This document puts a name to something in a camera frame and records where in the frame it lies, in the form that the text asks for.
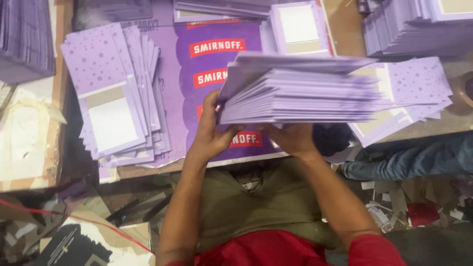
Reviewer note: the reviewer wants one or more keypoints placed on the person's left hand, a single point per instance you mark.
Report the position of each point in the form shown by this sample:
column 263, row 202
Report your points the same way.
column 207, row 136

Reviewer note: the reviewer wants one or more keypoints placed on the person's right hand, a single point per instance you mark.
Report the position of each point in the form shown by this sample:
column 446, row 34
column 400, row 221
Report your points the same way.
column 293, row 138

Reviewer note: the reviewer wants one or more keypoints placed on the thick bundle of purple cards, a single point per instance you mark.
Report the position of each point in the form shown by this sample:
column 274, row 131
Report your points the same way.
column 295, row 92

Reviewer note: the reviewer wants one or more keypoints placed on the dark blue cloth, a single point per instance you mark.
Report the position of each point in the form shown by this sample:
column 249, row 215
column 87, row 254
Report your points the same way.
column 330, row 138

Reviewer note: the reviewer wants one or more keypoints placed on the olive green trousers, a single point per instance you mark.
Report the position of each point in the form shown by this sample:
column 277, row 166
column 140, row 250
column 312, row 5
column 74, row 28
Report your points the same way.
column 266, row 203

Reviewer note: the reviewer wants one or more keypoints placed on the large purple printed board sheet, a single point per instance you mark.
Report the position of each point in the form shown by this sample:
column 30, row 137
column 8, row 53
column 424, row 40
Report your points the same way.
column 207, row 48

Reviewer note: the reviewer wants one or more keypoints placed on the fanned pile of dotted purple cards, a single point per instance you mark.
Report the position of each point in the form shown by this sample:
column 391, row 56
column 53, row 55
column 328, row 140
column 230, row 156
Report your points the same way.
column 111, row 92

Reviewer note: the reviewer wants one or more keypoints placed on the heap of cardboard offcuts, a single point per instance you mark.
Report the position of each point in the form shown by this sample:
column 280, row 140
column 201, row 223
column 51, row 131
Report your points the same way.
column 122, row 207

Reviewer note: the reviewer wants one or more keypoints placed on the red shirt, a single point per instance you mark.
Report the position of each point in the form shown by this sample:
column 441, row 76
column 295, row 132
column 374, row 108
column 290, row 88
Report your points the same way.
column 273, row 249

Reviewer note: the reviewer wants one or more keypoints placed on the purple card stack with white window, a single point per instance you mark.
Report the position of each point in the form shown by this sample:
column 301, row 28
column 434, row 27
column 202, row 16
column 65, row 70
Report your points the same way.
column 299, row 26

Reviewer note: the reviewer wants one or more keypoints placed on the heap of paper scraps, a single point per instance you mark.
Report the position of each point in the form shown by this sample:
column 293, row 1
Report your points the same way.
column 384, row 214

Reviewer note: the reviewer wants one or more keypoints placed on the flat stack of purple cards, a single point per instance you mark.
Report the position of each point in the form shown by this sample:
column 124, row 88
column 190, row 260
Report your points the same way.
column 221, row 9

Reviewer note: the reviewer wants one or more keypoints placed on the spread pile of dotted purple cards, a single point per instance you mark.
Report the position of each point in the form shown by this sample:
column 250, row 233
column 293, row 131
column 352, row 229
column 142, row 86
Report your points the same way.
column 417, row 85

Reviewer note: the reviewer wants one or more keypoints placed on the red plastic object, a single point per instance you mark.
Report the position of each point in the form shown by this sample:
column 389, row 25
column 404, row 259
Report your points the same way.
column 423, row 214

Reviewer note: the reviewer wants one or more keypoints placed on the big stack of pale purple cards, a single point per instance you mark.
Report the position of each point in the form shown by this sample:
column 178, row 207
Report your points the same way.
column 417, row 29

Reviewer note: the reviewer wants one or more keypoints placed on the black and white printed card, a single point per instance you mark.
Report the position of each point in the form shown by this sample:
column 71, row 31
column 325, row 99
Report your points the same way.
column 81, row 247

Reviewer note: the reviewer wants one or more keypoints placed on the brown tape roll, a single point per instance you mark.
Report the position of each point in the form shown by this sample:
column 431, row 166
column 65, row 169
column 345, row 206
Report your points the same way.
column 463, row 92

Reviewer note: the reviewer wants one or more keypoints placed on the white worn board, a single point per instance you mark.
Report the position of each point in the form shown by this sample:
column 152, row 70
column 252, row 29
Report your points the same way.
column 26, row 144

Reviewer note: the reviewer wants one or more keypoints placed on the tall dark purple card stack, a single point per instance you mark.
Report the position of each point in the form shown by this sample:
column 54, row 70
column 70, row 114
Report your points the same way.
column 22, row 37

